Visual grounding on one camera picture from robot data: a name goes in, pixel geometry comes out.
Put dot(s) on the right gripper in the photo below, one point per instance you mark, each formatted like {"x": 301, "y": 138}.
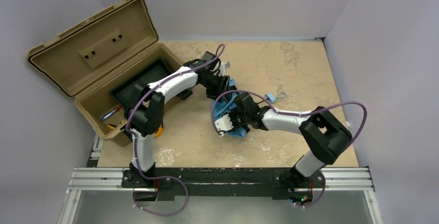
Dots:
{"x": 238, "y": 120}

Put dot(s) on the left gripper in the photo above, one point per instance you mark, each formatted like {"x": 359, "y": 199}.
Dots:
{"x": 221, "y": 85}

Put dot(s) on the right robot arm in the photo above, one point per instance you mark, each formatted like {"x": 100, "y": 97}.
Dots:
{"x": 325, "y": 135}

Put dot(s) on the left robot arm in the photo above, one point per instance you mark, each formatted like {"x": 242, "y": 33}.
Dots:
{"x": 146, "y": 108}

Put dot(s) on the black toolbox latch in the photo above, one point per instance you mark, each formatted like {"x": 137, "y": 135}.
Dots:
{"x": 183, "y": 95}
{"x": 127, "y": 133}

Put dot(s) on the black toolbox tray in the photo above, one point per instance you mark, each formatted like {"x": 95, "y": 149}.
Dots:
{"x": 127, "y": 94}

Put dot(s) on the yellow tape measure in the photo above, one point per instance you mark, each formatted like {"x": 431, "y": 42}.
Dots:
{"x": 159, "y": 132}

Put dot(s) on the black toolbox front latch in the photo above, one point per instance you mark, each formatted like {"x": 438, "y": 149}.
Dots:
{"x": 127, "y": 133}

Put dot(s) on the yellow tool in toolbox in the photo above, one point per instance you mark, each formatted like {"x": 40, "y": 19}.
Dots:
{"x": 119, "y": 125}

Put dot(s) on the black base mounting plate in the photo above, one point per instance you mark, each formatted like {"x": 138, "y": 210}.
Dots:
{"x": 274, "y": 183}

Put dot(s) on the tan plastic toolbox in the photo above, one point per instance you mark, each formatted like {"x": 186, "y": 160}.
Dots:
{"x": 89, "y": 59}

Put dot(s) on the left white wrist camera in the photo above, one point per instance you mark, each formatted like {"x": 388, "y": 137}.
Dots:
{"x": 223, "y": 67}

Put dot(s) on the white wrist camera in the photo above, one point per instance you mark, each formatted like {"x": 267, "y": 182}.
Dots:
{"x": 223, "y": 125}
{"x": 223, "y": 67}

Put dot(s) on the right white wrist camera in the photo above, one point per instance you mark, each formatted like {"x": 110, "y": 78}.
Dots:
{"x": 223, "y": 125}

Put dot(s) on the aluminium rail frame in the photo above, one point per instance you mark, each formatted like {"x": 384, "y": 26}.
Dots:
{"x": 97, "y": 195}

